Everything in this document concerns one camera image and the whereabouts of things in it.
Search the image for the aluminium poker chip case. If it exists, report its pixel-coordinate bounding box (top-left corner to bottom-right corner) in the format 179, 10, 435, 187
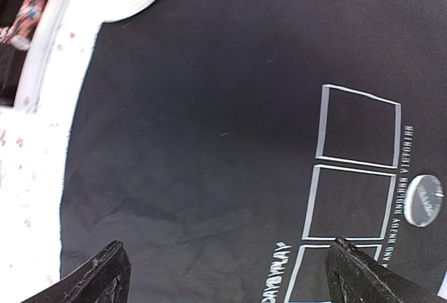
1, 0, 48, 107

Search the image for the clear dealer button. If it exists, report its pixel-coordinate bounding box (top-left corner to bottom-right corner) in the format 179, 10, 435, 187
404, 175, 444, 228

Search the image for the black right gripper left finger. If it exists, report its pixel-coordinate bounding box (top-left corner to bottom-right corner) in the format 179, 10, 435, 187
23, 240, 131, 303

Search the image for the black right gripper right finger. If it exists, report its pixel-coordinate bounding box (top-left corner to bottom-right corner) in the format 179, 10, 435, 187
325, 237, 440, 303

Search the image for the red black chip stack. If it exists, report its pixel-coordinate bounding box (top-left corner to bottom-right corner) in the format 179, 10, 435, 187
8, 0, 47, 51

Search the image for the floral table cloth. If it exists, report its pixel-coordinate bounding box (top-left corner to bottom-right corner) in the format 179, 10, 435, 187
1, 0, 101, 302

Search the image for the black poker mat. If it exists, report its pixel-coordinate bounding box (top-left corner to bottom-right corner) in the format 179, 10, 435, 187
61, 0, 446, 302

